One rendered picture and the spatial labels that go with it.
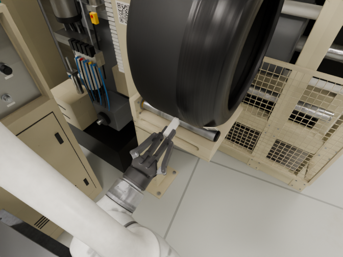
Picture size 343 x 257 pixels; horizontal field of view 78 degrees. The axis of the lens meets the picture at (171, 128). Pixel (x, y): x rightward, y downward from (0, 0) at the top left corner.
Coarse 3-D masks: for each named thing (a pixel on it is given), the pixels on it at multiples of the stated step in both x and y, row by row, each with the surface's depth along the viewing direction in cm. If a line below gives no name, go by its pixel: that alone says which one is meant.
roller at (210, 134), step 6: (144, 102) 88; (144, 108) 89; (150, 108) 87; (162, 114) 85; (180, 120) 81; (186, 126) 81; (192, 126) 79; (198, 132) 79; (204, 132) 77; (210, 132) 77; (216, 132) 76; (210, 138) 77; (216, 138) 76
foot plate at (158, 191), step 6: (168, 168) 171; (168, 174) 167; (174, 174) 167; (168, 180) 164; (150, 186) 161; (156, 186) 161; (162, 186) 161; (168, 186) 161; (150, 192) 157; (156, 192) 157; (162, 192) 157
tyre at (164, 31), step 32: (160, 0) 45; (192, 0) 42; (224, 0) 40; (256, 0) 43; (128, 32) 52; (160, 32) 47; (192, 32) 43; (224, 32) 42; (256, 32) 86; (160, 64) 51; (192, 64) 46; (224, 64) 46; (256, 64) 83; (160, 96) 59; (192, 96) 51; (224, 96) 54
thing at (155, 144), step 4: (160, 132) 63; (160, 136) 64; (156, 140) 63; (160, 140) 65; (152, 144) 63; (156, 144) 63; (152, 148) 62; (156, 148) 64; (144, 152) 61; (148, 152) 61; (152, 152) 63; (144, 156) 60; (140, 160) 60
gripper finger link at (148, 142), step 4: (152, 136) 64; (144, 140) 64; (148, 140) 63; (152, 140) 65; (140, 144) 63; (144, 144) 63; (148, 144) 64; (136, 148) 63; (140, 148) 62; (144, 148) 64; (132, 152) 62; (140, 152) 64
